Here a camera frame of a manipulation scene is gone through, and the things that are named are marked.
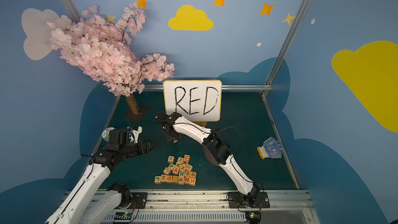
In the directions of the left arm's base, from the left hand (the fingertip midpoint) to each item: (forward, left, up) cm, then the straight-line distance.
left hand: (153, 143), depth 79 cm
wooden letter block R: (+5, -10, -7) cm, 13 cm away
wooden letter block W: (-12, -15, -11) cm, 22 cm away
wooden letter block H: (-15, -21, -11) cm, 28 cm away
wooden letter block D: (-12, -21, -11) cm, 27 cm away
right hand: (+10, -9, -10) cm, 17 cm away
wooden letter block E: (-11, -18, -11) cm, 24 cm away
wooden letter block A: (-10, -12, -12) cm, 19 cm away
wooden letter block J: (-15, -3, -11) cm, 19 cm away
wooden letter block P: (-8, -9, -11) cm, 17 cm away
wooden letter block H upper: (-4, -8, -12) cm, 15 cm away
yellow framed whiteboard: (+27, -21, +3) cm, 35 cm away
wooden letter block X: (-6, -16, -11) cm, 21 cm away
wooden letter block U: (-3, -17, -12) cm, 21 cm away
